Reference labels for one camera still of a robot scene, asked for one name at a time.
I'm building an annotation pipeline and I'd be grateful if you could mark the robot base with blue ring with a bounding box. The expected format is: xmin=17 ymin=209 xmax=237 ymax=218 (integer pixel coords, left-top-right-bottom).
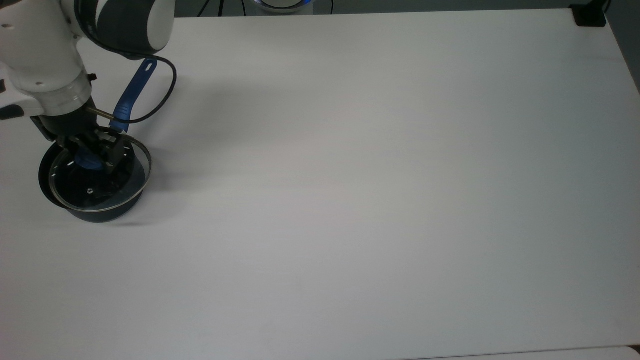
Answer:
xmin=243 ymin=0 xmax=316 ymax=15

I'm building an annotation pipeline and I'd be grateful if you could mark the black clamp at table corner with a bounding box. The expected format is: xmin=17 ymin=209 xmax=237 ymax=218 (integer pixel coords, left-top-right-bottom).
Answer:
xmin=570 ymin=0 xmax=609 ymax=28

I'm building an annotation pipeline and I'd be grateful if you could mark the dark saucepan with blue handle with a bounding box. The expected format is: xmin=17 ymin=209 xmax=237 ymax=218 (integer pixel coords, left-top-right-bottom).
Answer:
xmin=38 ymin=58 xmax=158 ymax=224

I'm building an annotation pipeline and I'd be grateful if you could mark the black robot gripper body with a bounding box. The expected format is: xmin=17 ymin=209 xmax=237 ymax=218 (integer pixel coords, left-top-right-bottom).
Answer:
xmin=30 ymin=107 xmax=102 ymax=144

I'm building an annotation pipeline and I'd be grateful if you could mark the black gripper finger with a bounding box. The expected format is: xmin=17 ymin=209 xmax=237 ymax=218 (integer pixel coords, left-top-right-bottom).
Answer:
xmin=58 ymin=135 xmax=86 ymax=161
xmin=95 ymin=133 xmax=125 ymax=174

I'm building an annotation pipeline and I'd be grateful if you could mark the black cable on robot arm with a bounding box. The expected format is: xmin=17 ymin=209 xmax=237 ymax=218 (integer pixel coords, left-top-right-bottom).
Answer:
xmin=85 ymin=55 xmax=178 ymax=126

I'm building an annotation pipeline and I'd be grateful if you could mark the glass lid with blue knob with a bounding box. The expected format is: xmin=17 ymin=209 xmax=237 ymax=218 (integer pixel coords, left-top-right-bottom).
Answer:
xmin=49 ymin=127 xmax=152 ymax=212

